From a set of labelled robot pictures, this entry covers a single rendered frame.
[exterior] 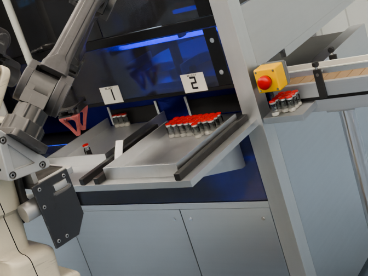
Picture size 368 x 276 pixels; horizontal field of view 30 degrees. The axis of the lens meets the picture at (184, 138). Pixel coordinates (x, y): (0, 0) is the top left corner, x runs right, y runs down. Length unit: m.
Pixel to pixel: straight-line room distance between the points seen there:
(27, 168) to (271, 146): 0.90
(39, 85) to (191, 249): 1.16
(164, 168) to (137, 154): 0.26
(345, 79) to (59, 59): 0.87
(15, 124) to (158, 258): 1.27
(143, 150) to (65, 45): 0.63
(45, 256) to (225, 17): 0.85
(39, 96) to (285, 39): 1.03
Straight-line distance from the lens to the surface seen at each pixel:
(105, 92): 2.34
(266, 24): 2.16
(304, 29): 2.40
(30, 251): 1.65
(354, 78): 2.02
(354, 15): 4.79
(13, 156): 1.43
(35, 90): 1.47
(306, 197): 2.29
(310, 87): 2.08
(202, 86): 2.11
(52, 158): 2.25
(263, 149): 2.10
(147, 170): 1.86
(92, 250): 2.78
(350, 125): 2.13
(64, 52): 1.55
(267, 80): 1.97
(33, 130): 1.43
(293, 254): 2.26
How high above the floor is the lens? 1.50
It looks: 17 degrees down
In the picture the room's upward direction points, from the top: 18 degrees counter-clockwise
